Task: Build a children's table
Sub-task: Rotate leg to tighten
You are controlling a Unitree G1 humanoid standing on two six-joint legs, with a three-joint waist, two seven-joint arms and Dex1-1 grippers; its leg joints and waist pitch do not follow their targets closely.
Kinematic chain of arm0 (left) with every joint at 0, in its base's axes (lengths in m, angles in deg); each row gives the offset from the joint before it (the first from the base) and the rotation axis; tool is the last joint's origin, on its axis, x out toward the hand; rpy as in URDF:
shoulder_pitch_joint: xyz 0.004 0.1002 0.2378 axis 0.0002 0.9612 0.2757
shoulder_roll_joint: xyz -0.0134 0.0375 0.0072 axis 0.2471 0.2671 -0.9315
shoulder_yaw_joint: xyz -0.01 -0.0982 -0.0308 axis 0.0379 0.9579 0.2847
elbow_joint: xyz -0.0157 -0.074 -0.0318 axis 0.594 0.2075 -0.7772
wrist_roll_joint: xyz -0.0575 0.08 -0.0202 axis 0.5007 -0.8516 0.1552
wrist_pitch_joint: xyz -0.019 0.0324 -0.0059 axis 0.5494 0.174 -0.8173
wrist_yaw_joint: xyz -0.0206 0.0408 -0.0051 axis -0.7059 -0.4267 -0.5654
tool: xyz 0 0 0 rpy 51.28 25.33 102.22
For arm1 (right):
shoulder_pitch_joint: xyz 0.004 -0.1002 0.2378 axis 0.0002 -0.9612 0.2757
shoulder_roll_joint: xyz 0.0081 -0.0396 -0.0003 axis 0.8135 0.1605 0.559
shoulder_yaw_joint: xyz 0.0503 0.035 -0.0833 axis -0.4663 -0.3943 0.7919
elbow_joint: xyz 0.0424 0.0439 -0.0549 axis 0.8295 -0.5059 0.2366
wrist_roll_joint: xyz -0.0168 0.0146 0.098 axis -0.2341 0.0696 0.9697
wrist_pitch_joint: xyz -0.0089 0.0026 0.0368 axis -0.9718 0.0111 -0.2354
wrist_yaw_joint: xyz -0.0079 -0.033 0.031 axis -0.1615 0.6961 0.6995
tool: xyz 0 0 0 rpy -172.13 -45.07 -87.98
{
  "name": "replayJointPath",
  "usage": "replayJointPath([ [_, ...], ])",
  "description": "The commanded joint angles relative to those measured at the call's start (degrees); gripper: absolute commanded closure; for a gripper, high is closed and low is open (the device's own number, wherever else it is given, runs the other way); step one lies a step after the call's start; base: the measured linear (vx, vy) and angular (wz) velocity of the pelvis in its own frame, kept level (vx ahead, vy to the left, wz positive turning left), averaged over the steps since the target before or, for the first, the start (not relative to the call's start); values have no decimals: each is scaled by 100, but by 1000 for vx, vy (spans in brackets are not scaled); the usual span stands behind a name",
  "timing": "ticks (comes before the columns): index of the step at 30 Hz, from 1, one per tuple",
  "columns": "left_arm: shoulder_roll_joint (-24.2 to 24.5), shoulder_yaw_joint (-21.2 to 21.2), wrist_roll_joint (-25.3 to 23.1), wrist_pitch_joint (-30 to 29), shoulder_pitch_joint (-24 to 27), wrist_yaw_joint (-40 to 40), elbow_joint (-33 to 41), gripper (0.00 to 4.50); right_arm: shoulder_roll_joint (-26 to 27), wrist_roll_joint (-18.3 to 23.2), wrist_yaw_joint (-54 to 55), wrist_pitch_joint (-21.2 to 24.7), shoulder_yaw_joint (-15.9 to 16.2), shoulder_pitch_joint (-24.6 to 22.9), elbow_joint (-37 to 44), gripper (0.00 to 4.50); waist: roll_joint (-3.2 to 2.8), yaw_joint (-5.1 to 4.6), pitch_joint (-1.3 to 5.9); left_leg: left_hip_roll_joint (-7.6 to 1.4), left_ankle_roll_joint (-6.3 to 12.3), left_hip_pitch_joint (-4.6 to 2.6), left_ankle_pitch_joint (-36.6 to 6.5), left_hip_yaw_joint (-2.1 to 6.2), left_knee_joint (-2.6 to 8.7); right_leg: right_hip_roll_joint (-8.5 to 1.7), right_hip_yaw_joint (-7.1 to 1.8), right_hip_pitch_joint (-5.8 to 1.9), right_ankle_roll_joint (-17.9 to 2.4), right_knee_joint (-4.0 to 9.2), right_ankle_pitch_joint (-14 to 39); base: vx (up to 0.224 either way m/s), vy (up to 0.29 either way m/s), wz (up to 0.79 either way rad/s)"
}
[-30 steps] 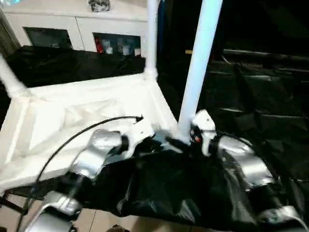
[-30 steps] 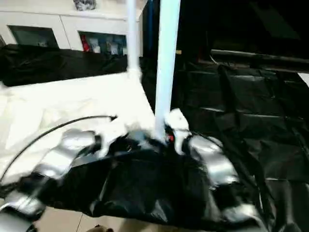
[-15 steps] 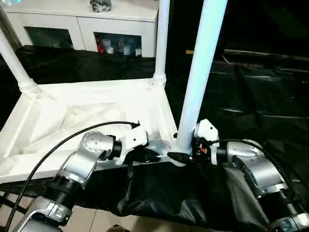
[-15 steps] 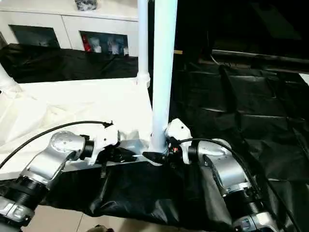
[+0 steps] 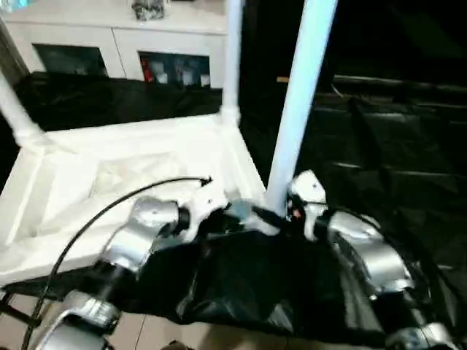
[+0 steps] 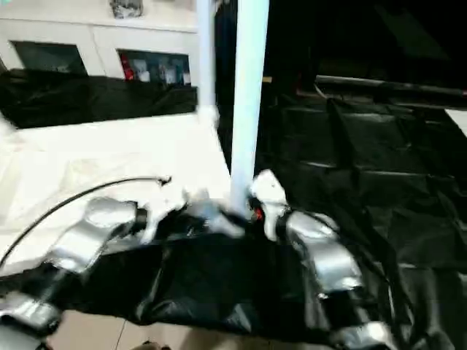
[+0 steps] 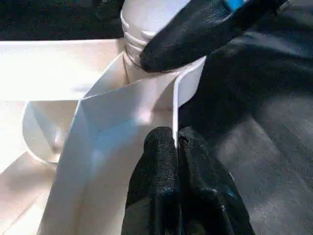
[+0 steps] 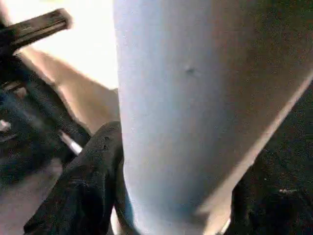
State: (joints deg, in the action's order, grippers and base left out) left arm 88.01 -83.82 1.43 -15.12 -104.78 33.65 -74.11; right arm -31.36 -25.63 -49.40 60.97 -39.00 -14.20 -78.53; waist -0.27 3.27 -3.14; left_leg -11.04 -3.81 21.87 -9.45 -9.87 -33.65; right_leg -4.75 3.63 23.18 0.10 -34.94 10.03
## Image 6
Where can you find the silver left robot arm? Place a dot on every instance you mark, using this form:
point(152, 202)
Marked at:
point(80, 237)

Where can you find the black plastic mat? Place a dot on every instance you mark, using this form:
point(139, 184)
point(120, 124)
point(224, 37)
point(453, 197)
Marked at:
point(237, 288)

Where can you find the white plastic table leg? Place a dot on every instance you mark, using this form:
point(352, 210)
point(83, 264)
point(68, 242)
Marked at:
point(206, 54)
point(6, 125)
point(248, 102)

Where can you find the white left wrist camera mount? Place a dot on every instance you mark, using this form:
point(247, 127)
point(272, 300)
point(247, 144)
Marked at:
point(164, 209)

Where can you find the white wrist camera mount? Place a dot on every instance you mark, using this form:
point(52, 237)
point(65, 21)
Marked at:
point(270, 195)
point(164, 209)

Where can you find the grey object on cabinet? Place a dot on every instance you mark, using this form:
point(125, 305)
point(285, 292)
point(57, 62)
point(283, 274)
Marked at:
point(126, 7)

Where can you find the small beige label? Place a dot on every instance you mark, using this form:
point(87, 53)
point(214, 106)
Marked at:
point(267, 79)

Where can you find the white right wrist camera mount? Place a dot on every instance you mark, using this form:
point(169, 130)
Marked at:
point(270, 195)

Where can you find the white plastic table top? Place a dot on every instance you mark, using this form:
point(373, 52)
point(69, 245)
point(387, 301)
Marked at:
point(109, 153)

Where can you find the white glass-door cabinet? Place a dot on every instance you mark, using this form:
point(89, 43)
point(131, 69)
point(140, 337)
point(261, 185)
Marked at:
point(91, 33)

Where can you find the white flat board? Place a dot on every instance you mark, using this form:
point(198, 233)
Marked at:
point(458, 120)

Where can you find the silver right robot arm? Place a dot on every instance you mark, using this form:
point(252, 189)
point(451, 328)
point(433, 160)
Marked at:
point(328, 248)

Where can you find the red carton behind glass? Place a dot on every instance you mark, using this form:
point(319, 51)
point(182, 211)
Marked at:
point(126, 69)

